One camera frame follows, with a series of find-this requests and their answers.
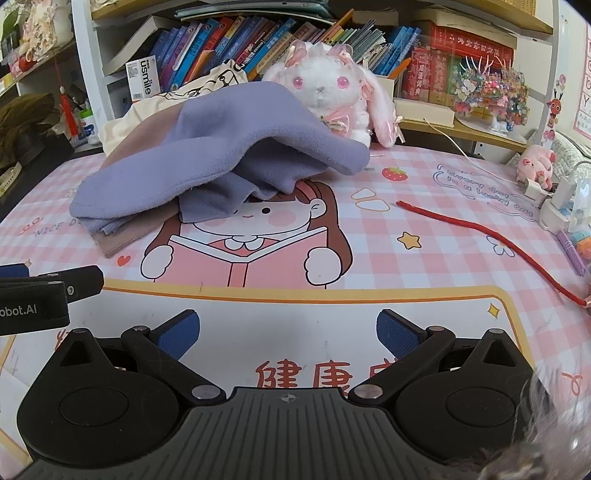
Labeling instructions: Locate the pink plush pig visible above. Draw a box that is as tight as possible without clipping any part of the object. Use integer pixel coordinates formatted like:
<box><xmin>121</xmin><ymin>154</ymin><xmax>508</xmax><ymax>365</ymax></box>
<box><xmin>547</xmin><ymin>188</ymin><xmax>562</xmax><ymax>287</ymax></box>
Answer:
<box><xmin>515</xmin><ymin>144</ymin><xmax>557</xmax><ymax>191</ymax></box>

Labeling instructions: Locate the white bookshelf frame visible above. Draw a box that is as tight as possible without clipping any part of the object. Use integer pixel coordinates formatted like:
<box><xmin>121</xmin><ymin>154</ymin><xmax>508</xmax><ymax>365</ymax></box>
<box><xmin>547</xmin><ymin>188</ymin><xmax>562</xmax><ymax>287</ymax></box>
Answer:
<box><xmin>69</xmin><ymin>0</ymin><xmax>121</xmax><ymax>121</ymax></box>

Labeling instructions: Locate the cream sweatshirt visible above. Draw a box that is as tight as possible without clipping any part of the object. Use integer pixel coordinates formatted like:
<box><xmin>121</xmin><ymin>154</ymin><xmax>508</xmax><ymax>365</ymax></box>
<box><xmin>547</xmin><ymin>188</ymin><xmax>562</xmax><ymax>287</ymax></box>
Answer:
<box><xmin>99</xmin><ymin>60</ymin><xmax>250</xmax><ymax>155</ymax></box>

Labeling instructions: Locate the pink checked printed table mat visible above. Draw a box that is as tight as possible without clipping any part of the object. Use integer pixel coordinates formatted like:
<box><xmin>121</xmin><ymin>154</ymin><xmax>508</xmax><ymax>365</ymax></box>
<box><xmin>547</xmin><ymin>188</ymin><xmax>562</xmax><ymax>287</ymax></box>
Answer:
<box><xmin>0</xmin><ymin>141</ymin><xmax>591</xmax><ymax>462</ymax></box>

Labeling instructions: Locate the white plush rabbit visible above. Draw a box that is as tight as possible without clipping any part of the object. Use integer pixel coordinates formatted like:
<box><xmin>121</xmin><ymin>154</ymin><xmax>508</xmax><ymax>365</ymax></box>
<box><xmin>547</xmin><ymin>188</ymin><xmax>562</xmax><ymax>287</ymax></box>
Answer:
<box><xmin>261</xmin><ymin>39</ymin><xmax>407</xmax><ymax>148</ymax></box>

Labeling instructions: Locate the white product box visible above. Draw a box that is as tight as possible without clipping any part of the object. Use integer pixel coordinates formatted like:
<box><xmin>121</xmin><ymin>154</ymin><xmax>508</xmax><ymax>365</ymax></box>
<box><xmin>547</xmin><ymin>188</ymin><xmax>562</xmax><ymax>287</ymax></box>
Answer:
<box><xmin>126</xmin><ymin>56</ymin><xmax>161</xmax><ymax>104</ymax></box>

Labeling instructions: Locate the row of colourful books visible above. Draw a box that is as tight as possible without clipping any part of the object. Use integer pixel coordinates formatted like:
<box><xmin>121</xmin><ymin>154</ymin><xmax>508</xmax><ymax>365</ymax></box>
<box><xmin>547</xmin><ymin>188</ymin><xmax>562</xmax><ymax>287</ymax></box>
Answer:
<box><xmin>148</xmin><ymin>14</ymin><xmax>423</xmax><ymax>93</ymax></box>

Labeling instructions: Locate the wooden shelf board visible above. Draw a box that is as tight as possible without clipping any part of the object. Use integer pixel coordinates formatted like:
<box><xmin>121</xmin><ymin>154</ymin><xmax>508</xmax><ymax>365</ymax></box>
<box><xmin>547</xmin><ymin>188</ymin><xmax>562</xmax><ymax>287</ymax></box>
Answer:
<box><xmin>399</xmin><ymin>117</ymin><xmax>529</xmax><ymax>153</ymax></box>

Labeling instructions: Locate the wall poster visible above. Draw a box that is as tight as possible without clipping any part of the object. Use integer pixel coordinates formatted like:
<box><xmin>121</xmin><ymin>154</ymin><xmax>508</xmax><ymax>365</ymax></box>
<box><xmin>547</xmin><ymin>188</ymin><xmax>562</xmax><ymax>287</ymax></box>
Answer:
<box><xmin>574</xmin><ymin>34</ymin><xmax>591</xmax><ymax>134</ymax></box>

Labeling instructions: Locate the floral fabric bag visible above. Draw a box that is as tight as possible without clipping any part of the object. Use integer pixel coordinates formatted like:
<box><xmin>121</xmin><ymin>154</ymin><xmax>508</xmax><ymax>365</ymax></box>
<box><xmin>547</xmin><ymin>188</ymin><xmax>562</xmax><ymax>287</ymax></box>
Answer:
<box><xmin>18</xmin><ymin>0</ymin><xmax>70</xmax><ymax>47</ymax></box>

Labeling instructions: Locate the colourful bead ornament tree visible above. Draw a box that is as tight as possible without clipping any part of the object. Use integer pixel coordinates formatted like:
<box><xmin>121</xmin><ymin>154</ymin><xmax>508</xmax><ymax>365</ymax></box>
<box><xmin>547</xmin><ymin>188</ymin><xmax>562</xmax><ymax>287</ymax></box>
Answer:
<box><xmin>450</xmin><ymin>58</ymin><xmax>532</xmax><ymax>132</ymax></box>

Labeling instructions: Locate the stack of red boxed books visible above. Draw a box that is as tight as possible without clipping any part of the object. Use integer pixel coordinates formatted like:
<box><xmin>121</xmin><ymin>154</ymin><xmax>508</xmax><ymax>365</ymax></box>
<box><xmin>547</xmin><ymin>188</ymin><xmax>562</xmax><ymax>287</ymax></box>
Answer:
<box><xmin>402</xmin><ymin>23</ymin><xmax>515</xmax><ymax>109</ymax></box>

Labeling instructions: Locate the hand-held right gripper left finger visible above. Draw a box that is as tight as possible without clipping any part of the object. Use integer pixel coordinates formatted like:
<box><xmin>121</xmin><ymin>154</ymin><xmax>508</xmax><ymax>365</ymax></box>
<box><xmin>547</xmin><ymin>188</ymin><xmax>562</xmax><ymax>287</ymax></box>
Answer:
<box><xmin>58</xmin><ymin>310</ymin><xmax>228</xmax><ymax>408</ymax></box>

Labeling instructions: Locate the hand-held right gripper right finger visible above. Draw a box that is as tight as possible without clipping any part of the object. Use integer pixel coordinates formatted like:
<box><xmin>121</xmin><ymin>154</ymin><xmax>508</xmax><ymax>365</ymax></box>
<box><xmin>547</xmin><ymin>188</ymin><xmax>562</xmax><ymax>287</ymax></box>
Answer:
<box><xmin>348</xmin><ymin>310</ymin><xmax>533</xmax><ymax>408</ymax></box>

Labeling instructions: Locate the reindeer wall sticker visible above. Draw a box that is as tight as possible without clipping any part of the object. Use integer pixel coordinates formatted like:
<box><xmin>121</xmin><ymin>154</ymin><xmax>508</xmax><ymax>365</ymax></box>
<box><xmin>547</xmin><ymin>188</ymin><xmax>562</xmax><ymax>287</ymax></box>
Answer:
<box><xmin>542</xmin><ymin>74</ymin><xmax>566</xmax><ymax>141</ymax></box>

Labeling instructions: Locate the dark olive cloth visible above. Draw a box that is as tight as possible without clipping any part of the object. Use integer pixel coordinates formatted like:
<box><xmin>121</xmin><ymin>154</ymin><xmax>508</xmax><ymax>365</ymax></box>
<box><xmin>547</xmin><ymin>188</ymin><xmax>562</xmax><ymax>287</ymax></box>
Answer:
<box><xmin>0</xmin><ymin>92</ymin><xmax>63</xmax><ymax>169</ymax></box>

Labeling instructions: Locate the white cable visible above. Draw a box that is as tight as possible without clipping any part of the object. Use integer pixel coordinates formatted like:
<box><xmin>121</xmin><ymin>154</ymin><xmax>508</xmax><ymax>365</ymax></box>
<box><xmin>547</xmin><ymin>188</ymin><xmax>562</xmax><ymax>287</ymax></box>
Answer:
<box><xmin>424</xmin><ymin>117</ymin><xmax>527</xmax><ymax>188</ymax></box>

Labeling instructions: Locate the purple and brown sweater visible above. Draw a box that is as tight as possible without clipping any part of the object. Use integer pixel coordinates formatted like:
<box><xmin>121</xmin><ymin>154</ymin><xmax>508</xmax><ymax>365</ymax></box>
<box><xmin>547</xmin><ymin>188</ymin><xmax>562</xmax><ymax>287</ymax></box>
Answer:
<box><xmin>69</xmin><ymin>80</ymin><xmax>372</xmax><ymax>259</ymax></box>

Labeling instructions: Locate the red hanging tassel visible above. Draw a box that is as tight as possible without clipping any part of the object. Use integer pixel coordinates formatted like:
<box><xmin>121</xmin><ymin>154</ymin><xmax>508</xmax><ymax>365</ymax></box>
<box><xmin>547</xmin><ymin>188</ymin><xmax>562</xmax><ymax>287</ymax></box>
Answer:
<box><xmin>54</xmin><ymin>51</ymin><xmax>77</xmax><ymax>134</ymax></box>

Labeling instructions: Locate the red cord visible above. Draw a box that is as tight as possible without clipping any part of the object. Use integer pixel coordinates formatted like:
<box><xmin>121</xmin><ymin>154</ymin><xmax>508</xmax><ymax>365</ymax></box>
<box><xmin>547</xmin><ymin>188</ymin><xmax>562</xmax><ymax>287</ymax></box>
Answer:
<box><xmin>396</xmin><ymin>200</ymin><xmax>591</xmax><ymax>308</ymax></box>

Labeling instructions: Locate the white charger plug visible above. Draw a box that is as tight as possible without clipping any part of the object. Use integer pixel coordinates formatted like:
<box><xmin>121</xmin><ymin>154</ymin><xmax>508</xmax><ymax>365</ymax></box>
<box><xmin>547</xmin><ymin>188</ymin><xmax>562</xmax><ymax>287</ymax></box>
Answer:
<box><xmin>522</xmin><ymin>178</ymin><xmax>548</xmax><ymax>201</ymax></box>

